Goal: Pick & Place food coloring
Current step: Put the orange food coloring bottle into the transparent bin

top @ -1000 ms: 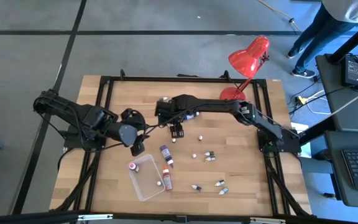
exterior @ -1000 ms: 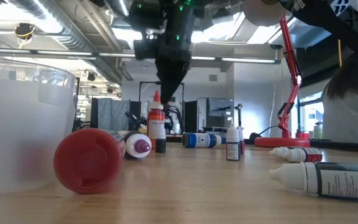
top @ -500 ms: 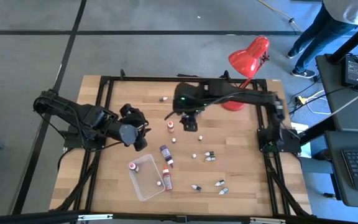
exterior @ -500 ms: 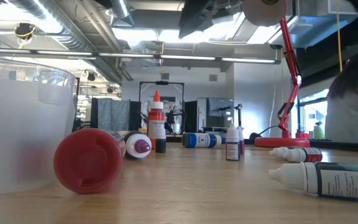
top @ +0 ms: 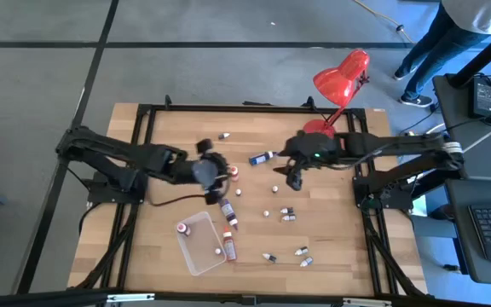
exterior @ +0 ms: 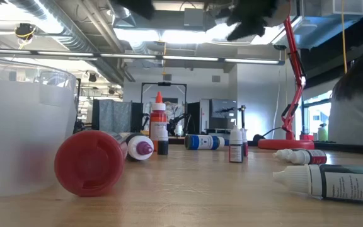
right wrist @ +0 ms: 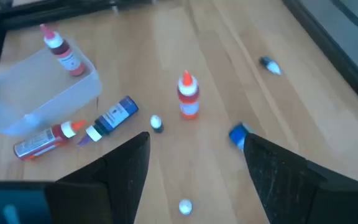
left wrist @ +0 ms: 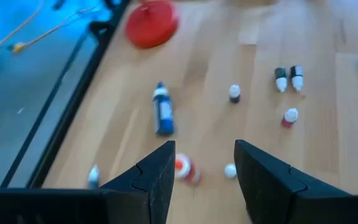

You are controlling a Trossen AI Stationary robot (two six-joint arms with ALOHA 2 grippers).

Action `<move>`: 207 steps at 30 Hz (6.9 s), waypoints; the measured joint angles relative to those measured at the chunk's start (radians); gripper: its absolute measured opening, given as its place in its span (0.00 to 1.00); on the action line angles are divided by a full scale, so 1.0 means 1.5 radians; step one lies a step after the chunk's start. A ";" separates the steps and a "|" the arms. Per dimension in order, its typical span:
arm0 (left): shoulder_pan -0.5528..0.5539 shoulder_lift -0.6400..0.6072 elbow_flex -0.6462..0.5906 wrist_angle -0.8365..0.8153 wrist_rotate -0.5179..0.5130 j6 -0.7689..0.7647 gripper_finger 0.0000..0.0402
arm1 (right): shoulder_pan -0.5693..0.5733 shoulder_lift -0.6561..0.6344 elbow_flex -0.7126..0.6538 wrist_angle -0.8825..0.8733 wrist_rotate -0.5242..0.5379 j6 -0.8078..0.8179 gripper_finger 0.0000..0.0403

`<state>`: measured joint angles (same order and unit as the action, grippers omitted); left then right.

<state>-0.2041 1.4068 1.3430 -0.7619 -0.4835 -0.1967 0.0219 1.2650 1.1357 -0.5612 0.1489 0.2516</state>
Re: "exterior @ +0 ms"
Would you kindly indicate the gray partition screen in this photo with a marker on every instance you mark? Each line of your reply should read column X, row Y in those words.
column 112, row 115

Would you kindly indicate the black metal table frame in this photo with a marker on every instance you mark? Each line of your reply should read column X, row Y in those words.
column 348, row 149

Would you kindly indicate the large orange food coloring bottle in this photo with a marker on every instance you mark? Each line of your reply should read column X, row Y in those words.
column 157, row 119

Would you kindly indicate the small black dropper bottle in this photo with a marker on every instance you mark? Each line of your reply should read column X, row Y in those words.
column 163, row 148

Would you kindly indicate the large orange-banded coloring bottle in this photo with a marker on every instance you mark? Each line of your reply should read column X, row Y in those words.
column 90, row 164

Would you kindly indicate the round silver ventilation duct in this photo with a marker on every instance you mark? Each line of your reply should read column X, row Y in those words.
column 74, row 34
column 121, row 12

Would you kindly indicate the long ceiling light tube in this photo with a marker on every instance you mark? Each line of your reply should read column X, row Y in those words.
column 65, row 54
column 191, row 58
column 8, row 51
column 128, row 56
column 251, row 61

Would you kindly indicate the small white-capped dropper bottle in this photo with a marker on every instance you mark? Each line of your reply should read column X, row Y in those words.
column 282, row 154

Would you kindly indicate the gray equipment cabinet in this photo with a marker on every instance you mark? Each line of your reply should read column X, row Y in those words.
column 222, row 121

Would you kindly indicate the silver fabric cover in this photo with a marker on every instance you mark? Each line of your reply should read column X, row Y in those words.
column 173, row 108

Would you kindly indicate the red desk lamp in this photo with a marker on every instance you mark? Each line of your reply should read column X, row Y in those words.
column 295, row 53

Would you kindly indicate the black ceiling spotlight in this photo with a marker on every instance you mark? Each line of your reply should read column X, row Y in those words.
column 92, row 77

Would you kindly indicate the large blue food coloring bottle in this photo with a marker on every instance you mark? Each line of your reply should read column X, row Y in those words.
column 203, row 142

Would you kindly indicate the rectangular metal air duct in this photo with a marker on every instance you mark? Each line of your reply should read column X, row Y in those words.
column 320, row 25

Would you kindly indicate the small red dropper bottle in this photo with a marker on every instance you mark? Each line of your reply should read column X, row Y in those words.
column 246, row 148
column 310, row 157

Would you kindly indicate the clear plastic storage bin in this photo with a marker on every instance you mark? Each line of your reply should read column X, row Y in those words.
column 20, row 132

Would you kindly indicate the small dark dropper bottle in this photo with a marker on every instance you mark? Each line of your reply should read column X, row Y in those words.
column 236, row 153

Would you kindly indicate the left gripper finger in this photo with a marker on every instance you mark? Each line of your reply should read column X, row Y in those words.
column 140, row 8

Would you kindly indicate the small red box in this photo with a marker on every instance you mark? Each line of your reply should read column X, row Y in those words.
column 307, row 137

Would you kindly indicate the black cabinet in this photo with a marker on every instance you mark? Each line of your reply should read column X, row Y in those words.
column 194, row 119

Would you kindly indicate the black background robot arm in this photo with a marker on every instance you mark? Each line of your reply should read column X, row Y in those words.
column 146, row 121
column 180, row 121

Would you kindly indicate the person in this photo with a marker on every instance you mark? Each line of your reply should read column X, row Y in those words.
column 358, row 119

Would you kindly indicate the pale green bottle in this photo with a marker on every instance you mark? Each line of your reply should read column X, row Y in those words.
column 323, row 135

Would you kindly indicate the white cup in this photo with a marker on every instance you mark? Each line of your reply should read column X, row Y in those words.
column 178, row 130

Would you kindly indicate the large dark-labelled dropper bottle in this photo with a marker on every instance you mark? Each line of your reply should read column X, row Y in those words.
column 345, row 186

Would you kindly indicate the gray ceiling unit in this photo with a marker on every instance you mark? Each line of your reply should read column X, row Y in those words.
column 194, row 19

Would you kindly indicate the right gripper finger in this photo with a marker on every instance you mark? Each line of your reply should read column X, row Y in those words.
column 251, row 28
column 235, row 19

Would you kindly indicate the large purple-tipped coloring bottle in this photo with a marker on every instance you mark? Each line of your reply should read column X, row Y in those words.
column 143, row 148

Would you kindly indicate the black station frame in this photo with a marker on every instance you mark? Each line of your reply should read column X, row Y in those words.
column 164, row 84

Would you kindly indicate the gray wall vent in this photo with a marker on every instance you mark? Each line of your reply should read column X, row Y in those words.
column 167, row 77
column 216, row 79

